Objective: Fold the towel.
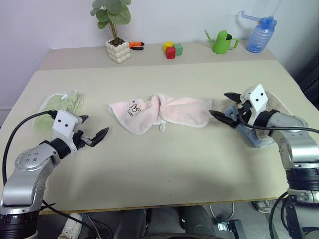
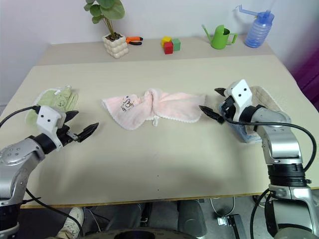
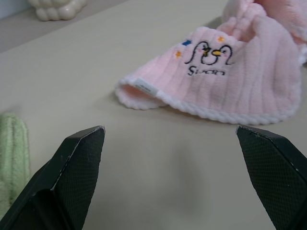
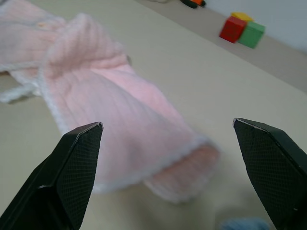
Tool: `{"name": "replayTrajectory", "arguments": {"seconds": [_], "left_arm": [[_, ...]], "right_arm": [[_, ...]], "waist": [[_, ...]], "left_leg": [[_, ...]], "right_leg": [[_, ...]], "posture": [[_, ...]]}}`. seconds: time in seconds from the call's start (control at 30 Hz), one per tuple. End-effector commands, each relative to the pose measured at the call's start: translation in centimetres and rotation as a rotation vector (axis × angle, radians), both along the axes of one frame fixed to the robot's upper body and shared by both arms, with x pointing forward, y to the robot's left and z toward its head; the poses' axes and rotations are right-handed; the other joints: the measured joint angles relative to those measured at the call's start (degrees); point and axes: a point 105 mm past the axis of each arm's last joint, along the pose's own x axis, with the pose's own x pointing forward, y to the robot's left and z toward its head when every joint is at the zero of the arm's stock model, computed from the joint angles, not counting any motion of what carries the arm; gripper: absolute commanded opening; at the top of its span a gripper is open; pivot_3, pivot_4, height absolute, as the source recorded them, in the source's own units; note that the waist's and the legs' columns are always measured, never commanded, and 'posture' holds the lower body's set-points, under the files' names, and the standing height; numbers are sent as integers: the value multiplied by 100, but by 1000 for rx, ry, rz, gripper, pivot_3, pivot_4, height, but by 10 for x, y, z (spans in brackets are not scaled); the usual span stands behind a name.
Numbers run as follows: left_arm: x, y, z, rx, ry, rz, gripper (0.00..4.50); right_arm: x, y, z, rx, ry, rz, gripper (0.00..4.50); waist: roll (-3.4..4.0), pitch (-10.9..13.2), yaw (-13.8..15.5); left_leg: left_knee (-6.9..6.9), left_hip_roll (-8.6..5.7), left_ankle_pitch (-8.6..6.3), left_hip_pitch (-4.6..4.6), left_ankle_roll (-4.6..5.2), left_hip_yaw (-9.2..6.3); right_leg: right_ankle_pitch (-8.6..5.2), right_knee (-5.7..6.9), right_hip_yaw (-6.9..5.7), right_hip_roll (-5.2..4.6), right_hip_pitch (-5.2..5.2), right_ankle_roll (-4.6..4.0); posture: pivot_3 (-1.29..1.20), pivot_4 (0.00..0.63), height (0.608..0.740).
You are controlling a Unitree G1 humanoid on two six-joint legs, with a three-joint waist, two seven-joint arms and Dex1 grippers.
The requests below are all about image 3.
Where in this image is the cream bumpy ceramic vase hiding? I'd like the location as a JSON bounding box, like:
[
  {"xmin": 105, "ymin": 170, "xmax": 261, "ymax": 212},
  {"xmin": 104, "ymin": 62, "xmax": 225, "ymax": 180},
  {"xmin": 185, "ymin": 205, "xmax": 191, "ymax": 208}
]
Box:
[{"xmin": 28, "ymin": 0, "xmax": 88, "ymax": 23}]

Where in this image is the pink swan towel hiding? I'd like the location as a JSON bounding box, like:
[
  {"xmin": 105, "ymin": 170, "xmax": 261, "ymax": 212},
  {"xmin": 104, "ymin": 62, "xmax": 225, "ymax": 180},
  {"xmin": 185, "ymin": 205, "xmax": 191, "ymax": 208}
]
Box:
[{"xmin": 114, "ymin": 0, "xmax": 307, "ymax": 126}]

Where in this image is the green towel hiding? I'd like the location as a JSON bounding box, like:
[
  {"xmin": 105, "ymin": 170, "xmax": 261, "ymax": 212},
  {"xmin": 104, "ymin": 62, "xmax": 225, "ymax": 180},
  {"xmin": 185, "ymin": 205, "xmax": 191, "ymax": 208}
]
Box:
[{"xmin": 0, "ymin": 112, "xmax": 30, "ymax": 211}]

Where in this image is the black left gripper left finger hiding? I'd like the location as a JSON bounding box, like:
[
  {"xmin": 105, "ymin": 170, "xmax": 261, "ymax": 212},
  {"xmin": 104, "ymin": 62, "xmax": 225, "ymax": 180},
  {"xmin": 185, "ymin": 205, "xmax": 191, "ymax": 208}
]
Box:
[{"xmin": 0, "ymin": 125, "xmax": 106, "ymax": 230}]

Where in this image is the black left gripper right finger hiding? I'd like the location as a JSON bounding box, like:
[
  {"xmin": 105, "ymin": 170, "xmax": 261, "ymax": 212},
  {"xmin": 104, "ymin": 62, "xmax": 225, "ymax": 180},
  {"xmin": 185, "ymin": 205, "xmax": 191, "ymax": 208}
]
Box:
[{"xmin": 235, "ymin": 125, "xmax": 307, "ymax": 230}]

